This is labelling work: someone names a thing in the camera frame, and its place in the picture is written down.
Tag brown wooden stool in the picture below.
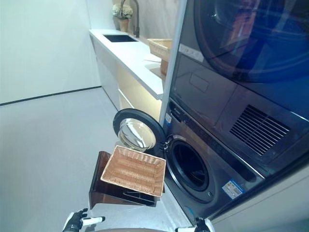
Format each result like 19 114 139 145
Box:
88 150 166 210

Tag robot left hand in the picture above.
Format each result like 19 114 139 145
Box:
63 208 106 232

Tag grey robot torso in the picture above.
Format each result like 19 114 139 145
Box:
106 227 175 232

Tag black rectangular sink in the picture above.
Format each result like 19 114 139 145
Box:
103 34 140 43

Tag white beige cabinet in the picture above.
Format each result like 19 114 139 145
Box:
88 29 175 117

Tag dark grey stacked dryer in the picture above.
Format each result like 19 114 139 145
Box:
168 0 309 168

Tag tall metal faucet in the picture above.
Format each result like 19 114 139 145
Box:
119 0 141 38

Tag dark grey washing machine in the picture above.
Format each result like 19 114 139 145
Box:
158 96 266 227

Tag round glass washer door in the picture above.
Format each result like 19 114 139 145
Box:
112 108 168 153

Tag white flowers in pot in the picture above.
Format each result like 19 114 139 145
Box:
111 3 134 32

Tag small wicker tray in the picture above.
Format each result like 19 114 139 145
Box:
147 38 173 58

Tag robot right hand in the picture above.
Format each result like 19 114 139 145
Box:
174 217 214 232

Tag white dryer label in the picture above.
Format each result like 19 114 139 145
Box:
179 44 204 61

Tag wicker laundry basket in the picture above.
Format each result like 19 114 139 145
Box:
100 145 167 197

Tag white washer plinth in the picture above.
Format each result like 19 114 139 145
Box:
210 165 309 232

